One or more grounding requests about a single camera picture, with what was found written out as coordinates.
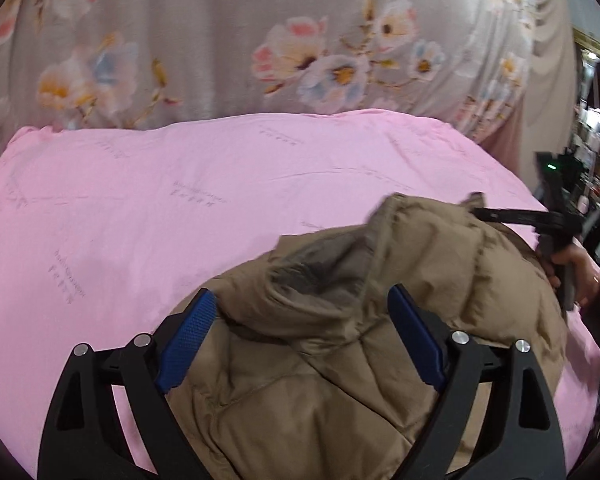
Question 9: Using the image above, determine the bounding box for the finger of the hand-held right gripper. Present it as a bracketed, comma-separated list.
[472, 205, 566, 234]

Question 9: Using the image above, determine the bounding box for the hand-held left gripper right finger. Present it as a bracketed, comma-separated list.
[387, 284, 566, 480]

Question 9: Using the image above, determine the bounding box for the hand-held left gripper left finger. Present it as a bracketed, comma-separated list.
[37, 288, 217, 480]

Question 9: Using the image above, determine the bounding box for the olive quilted jacket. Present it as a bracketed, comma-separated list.
[167, 192, 570, 480]

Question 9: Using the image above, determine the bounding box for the person's right hand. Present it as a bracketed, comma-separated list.
[550, 247, 600, 309]

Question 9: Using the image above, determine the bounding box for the beige curtain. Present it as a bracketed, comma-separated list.
[480, 0, 578, 198]

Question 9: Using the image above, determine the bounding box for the pink blanket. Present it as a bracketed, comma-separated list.
[0, 109, 600, 480]

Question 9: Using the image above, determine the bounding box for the grey floral cloth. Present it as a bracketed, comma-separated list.
[0, 0, 541, 142]

